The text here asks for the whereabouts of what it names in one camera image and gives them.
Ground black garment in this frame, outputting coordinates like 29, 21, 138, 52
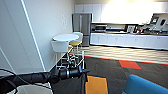
79, 73, 89, 94

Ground coffee machine with screen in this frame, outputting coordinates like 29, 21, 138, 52
150, 12, 168, 35

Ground white kitchen base cabinets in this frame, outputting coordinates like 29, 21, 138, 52
90, 31, 168, 52

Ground microwave oven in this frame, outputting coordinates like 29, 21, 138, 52
94, 23, 107, 33

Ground white upper kitchen cabinets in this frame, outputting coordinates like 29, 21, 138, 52
73, 2, 168, 25

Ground white wardrobe door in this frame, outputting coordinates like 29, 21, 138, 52
0, 0, 47, 78

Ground yellow seat wire chair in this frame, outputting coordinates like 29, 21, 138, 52
68, 31, 85, 57

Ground orange upholstered seat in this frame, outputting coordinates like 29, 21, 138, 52
84, 75, 110, 94

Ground stainless steel refrigerator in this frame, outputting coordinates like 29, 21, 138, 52
71, 12, 93, 47

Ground white wire frame chair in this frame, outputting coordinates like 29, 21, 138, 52
50, 39, 74, 69

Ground round white table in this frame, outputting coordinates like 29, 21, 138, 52
52, 33, 81, 43

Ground white wall switch panel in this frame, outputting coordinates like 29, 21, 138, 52
60, 14, 68, 28

